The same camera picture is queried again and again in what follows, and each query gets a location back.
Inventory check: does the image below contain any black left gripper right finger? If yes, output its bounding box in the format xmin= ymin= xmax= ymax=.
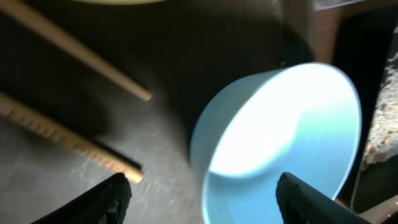
xmin=275 ymin=172 xmax=370 ymax=224

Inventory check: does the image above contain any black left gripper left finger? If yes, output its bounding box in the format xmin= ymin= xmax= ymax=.
xmin=32 ymin=172 xmax=132 ymax=224

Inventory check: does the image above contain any light blue bowl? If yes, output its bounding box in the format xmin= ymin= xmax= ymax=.
xmin=190 ymin=63 xmax=362 ymax=223

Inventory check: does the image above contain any pile of rice waste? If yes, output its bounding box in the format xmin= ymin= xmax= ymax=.
xmin=361 ymin=28 xmax=397 ymax=170

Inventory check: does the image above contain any black waste tray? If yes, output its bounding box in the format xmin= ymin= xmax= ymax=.
xmin=333 ymin=8 xmax=397 ymax=213

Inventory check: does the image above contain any clear plastic waste bin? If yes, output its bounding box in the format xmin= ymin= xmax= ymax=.
xmin=312 ymin=0 xmax=364 ymax=10

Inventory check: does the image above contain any lower wooden chopstick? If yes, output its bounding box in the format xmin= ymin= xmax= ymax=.
xmin=1 ymin=93 xmax=144 ymax=184

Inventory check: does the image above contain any wooden chopstick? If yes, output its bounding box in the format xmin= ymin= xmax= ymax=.
xmin=1 ymin=0 xmax=152 ymax=101
xmin=1 ymin=93 xmax=144 ymax=184

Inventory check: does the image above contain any brown serving tray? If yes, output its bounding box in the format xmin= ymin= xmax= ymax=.
xmin=0 ymin=0 xmax=398 ymax=224

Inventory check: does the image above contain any yellow round plate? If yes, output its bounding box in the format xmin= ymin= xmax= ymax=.
xmin=75 ymin=0 xmax=165 ymax=5

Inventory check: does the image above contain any upper wooden chopstick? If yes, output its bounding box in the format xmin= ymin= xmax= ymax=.
xmin=1 ymin=0 xmax=152 ymax=101

